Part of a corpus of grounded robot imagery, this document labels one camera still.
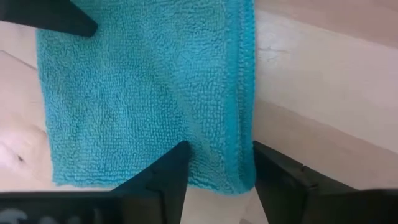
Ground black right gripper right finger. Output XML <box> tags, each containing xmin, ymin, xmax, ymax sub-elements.
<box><xmin>253</xmin><ymin>140</ymin><xmax>398</xmax><ymax>224</ymax></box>

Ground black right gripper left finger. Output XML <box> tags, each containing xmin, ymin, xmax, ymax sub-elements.
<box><xmin>0</xmin><ymin>140</ymin><xmax>191</xmax><ymax>224</ymax></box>

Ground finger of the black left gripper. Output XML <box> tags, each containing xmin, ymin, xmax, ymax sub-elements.
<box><xmin>0</xmin><ymin>0</ymin><xmax>99</xmax><ymax>37</ymax></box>

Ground turquoise microfiber towel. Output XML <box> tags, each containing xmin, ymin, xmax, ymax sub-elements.
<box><xmin>35</xmin><ymin>0</ymin><xmax>257</xmax><ymax>196</ymax></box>

